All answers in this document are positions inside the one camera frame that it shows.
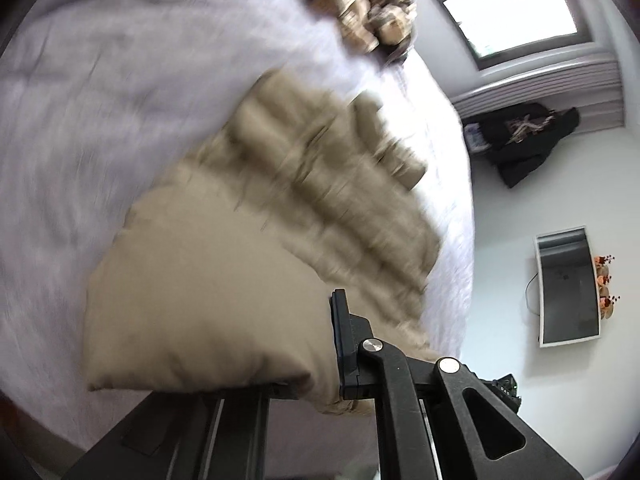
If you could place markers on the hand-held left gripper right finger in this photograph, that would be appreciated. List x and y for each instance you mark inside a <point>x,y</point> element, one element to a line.
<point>350,350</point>

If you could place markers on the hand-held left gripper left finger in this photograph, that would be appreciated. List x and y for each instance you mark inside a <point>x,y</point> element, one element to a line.
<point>200,435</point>

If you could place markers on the khaki puffer jacket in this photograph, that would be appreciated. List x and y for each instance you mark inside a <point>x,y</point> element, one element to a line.
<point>200,300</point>

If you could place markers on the blue white printed bag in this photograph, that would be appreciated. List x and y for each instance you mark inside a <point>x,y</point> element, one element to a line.
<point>472,137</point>

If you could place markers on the black hanging coat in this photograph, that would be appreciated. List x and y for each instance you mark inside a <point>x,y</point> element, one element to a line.
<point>520,155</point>

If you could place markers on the orange flower decoration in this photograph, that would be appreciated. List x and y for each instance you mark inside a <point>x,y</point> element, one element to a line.
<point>604,280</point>

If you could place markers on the dark garment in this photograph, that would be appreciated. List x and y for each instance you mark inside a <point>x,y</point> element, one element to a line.
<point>400,52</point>

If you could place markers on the white radiator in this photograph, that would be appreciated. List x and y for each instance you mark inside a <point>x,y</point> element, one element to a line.
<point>550,85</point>

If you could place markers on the beige striped fleece garment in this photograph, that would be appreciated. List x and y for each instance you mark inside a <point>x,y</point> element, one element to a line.
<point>360,15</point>

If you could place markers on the purple embossed bedspread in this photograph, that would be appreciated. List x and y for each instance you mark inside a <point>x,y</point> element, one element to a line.
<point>100,85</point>

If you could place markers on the dark framed window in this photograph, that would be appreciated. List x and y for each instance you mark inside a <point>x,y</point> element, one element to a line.
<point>510,10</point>

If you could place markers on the wall mounted television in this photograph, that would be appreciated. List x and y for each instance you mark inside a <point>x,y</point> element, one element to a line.
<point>567,290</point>

